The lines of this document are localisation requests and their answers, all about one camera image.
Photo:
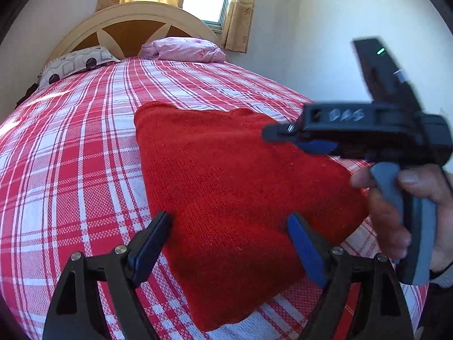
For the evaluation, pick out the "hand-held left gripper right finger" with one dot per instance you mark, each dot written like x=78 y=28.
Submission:
x=306 y=251

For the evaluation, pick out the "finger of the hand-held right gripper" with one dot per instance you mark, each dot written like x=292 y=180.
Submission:
x=279 y=132
x=316 y=147

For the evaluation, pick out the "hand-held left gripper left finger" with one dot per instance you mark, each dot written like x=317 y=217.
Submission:
x=148 y=251

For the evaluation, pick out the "red knitted sweater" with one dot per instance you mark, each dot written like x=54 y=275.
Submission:
x=219 y=184

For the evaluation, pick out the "person's right hand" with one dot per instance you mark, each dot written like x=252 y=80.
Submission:
x=385 y=233

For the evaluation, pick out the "pink pillow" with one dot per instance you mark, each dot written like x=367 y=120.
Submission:
x=184 y=49

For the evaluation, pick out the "red white plaid bedsheet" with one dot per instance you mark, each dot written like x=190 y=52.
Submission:
x=70 y=148

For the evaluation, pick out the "cream wooden headboard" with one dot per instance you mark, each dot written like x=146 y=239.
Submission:
x=131 y=35

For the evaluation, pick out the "dark cloth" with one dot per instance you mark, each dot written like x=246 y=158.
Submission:
x=26 y=95

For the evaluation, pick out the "grey patterned pillow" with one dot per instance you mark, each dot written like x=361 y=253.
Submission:
x=70 y=65

